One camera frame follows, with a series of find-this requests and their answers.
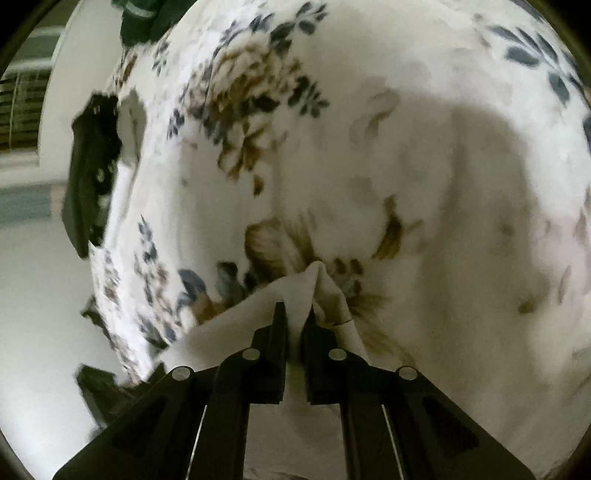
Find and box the window with blinds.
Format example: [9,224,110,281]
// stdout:
[0,70,51,153]

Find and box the beige long-sleeve garment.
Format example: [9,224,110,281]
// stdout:
[160,262,368,479]

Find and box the dark green cloth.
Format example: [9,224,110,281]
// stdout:
[111,0,197,48]

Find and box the floral fleece blanket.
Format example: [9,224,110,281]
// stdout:
[90,1,590,479]

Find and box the black device at bed edge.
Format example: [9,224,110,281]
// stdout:
[61,93,121,259]

